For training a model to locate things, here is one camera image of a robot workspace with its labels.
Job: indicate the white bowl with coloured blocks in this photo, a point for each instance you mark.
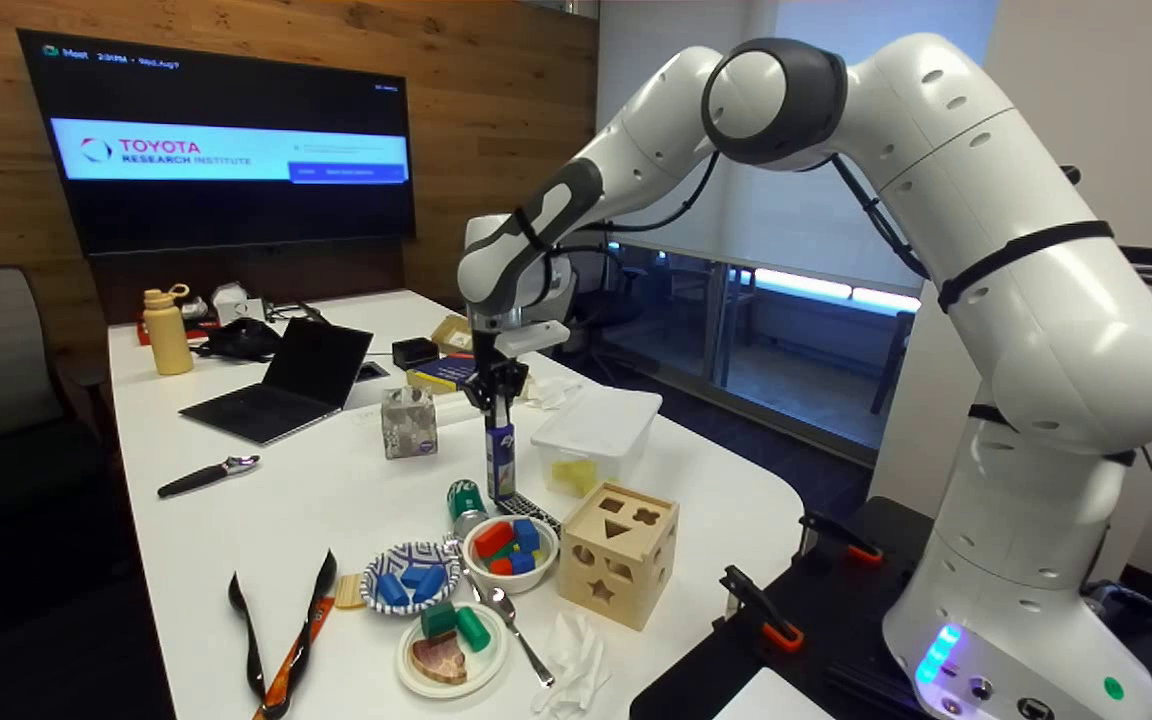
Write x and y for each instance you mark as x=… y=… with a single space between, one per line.
x=510 y=549

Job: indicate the wall mounted TV screen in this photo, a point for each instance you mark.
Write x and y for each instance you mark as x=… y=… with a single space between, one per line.
x=218 y=141

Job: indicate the clear plastic lidded container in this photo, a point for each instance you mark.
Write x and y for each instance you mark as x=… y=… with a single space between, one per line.
x=597 y=435

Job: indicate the white paper sheet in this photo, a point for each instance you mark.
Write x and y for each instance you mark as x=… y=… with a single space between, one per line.
x=778 y=698

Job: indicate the silver patterned cube tin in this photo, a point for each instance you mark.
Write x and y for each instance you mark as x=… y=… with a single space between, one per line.
x=410 y=426

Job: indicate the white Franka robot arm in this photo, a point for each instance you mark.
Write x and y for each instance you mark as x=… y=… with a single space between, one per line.
x=1042 y=335

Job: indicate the blue patterned bowl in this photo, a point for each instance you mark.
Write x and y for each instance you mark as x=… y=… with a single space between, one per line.
x=410 y=576

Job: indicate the wooden shape sorter cube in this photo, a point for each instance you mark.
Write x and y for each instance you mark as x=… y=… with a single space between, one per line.
x=619 y=555

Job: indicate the green can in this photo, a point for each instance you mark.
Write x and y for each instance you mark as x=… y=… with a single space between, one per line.
x=464 y=503

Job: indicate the white plate with green toys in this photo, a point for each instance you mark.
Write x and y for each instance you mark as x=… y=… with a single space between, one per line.
x=451 y=649

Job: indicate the yellow water bottle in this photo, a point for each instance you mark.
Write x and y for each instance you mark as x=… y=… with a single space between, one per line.
x=164 y=328

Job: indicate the black marker pen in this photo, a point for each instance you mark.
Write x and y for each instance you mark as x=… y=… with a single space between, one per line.
x=207 y=479

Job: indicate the small black box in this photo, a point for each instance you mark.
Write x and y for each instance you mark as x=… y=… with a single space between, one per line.
x=415 y=354

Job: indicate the silver fork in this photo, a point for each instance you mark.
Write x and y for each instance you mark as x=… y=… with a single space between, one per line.
x=512 y=625

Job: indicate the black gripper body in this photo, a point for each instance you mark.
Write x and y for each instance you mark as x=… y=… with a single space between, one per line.
x=498 y=367

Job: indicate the black pouch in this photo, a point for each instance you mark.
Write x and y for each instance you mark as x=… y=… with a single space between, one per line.
x=241 y=343

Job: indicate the crumpled clear plastic wrap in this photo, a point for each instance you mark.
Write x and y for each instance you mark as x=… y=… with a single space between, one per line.
x=575 y=665

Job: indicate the black laptop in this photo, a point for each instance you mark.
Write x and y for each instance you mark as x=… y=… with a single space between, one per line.
x=281 y=383

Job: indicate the black mounting board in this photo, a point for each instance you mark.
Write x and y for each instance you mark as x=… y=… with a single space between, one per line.
x=819 y=625

